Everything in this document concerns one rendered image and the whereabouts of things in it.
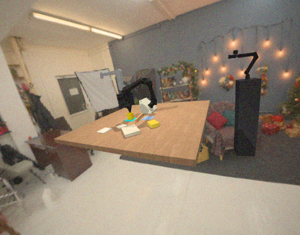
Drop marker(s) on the small yellow block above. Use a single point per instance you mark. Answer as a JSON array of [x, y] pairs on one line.
[[153, 123]]

